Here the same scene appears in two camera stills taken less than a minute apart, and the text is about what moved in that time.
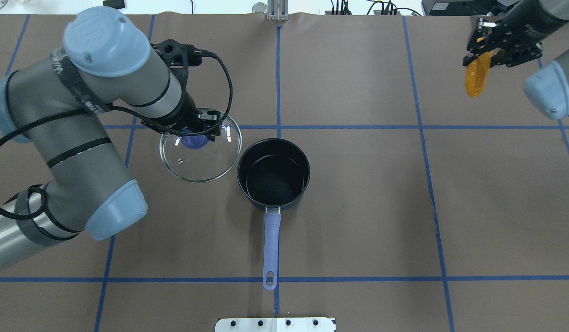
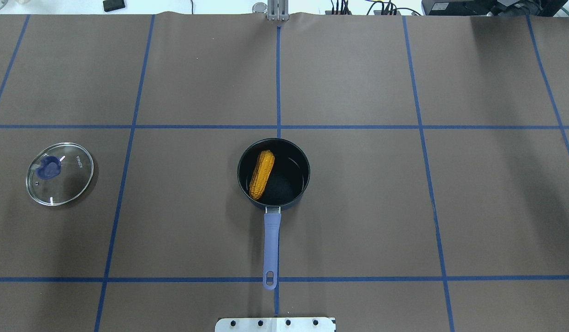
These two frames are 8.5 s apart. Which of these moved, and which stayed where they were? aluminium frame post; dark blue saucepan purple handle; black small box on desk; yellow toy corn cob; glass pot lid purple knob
Moved: yellow toy corn cob; glass pot lid purple knob
Stayed: black small box on desk; dark blue saucepan purple handle; aluminium frame post
